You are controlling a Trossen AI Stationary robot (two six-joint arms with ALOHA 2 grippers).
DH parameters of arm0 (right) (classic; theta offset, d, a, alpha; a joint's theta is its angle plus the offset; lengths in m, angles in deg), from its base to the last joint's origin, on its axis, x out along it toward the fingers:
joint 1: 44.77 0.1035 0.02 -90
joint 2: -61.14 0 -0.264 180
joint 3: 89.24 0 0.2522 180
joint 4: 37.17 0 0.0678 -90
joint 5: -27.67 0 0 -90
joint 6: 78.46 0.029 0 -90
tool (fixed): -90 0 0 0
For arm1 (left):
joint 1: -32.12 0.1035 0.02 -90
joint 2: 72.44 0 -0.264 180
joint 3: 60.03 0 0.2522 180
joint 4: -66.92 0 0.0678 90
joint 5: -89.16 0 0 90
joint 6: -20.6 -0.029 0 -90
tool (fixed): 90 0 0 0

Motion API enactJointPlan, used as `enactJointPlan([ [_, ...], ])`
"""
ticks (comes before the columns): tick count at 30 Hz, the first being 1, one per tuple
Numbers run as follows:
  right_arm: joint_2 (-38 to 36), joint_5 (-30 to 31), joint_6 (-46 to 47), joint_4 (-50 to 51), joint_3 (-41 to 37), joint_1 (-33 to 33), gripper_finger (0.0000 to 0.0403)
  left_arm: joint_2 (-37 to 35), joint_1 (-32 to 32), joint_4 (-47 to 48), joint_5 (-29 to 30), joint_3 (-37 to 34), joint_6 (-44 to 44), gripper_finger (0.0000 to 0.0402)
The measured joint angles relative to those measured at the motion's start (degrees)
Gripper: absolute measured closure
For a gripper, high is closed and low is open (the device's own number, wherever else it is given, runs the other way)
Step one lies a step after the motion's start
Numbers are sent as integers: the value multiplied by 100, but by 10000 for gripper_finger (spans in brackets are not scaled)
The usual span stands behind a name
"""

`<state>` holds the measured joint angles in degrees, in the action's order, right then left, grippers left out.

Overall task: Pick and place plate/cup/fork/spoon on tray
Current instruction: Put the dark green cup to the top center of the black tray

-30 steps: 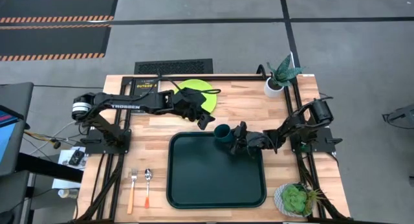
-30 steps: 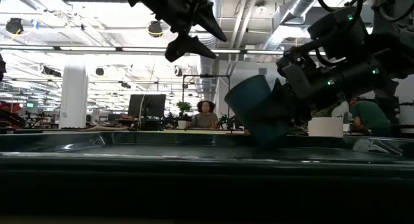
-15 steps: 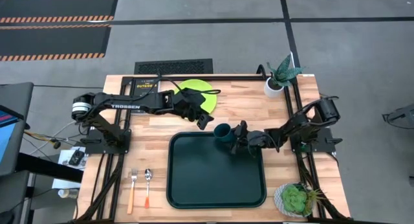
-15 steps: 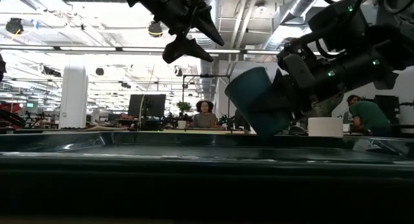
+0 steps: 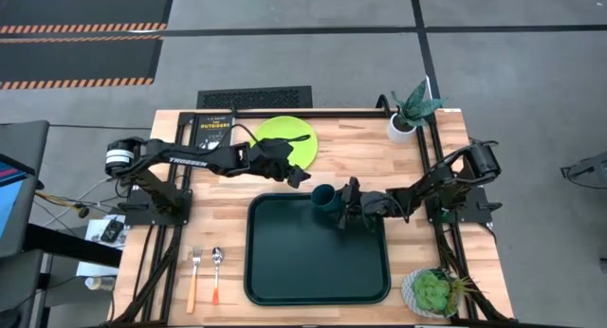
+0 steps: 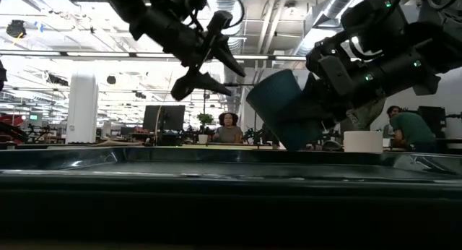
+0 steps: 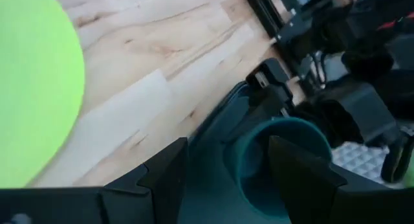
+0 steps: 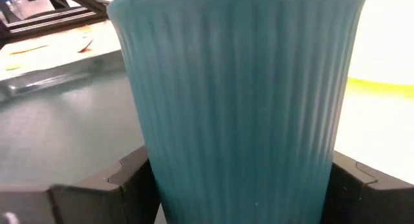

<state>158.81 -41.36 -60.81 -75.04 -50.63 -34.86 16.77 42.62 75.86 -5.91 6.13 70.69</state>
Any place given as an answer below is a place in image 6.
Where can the white cylindrical container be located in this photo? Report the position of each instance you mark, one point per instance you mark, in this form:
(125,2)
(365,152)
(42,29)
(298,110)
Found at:
(362,141)

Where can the green plant in white pot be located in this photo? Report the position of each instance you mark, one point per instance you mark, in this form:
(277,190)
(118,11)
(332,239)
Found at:
(203,138)

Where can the black ceiling-hung device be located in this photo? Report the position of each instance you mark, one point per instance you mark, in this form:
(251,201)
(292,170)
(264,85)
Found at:
(16,29)

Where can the person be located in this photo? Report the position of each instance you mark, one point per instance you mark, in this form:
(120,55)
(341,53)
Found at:
(228,132)
(411,129)

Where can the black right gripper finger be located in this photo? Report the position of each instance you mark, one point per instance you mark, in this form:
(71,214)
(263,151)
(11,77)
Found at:
(321,105)

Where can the dark green plastic tray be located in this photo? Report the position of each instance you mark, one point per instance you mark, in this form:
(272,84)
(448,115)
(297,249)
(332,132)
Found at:
(231,206)

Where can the black dome camera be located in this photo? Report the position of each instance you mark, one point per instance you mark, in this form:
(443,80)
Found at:
(111,79)

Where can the red machine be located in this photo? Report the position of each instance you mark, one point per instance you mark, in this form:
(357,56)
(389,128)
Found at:
(11,120)

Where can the long ceiling light strip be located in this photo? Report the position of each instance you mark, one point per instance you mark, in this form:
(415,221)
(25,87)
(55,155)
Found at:
(97,54)

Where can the teal ribbed plastic cup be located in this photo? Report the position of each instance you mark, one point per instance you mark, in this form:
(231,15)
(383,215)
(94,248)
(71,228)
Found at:
(278,109)

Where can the black computer monitor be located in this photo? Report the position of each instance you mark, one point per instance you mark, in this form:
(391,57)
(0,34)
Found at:
(433,120)
(169,118)

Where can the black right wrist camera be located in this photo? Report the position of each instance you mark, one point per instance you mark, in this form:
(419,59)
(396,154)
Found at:
(371,22)

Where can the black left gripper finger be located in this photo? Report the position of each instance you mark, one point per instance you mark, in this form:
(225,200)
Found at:
(227,58)
(195,85)

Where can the silver ceiling air duct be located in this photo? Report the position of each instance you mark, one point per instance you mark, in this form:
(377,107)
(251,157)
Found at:
(225,0)
(335,4)

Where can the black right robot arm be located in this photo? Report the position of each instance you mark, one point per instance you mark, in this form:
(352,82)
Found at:
(433,44)

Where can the green lit sign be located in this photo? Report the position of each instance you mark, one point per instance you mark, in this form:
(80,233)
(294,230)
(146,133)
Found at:
(33,117)

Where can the white rounded pillar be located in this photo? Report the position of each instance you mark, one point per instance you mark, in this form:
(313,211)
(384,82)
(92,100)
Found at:
(82,109)

